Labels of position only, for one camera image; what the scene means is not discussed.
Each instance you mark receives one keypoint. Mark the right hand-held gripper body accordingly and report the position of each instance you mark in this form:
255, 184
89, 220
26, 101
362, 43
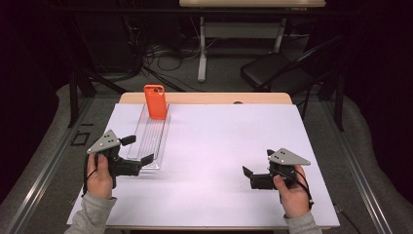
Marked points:
263, 182

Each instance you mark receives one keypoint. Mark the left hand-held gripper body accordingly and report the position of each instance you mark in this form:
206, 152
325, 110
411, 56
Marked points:
125, 167

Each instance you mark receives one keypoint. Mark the clear plastic tray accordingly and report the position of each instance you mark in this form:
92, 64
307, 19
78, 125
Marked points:
152, 136

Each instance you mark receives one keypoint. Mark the orange phone case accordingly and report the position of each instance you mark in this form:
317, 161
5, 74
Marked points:
156, 104

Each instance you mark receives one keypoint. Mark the person's left hand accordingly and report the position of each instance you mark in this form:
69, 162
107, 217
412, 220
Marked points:
99, 185

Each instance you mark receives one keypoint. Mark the person's right hand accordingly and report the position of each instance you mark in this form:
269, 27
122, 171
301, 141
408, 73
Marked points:
293, 201

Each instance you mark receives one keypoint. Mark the white table mat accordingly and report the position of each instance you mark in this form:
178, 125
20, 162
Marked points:
211, 146

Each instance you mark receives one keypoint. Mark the black metal stand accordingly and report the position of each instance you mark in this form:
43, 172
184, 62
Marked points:
73, 97
340, 104

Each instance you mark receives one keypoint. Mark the wooden table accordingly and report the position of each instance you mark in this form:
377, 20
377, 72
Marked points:
201, 97

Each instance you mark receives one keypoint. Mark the black folding chair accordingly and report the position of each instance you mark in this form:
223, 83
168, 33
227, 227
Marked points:
269, 70

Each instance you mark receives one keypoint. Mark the white-legged desk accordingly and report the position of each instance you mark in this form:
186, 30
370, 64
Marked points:
202, 48

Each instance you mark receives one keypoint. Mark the black metal crossbar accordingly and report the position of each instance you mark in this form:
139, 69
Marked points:
130, 11

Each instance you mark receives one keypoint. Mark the aluminium floor rail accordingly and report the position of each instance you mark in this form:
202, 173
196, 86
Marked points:
363, 188
42, 175

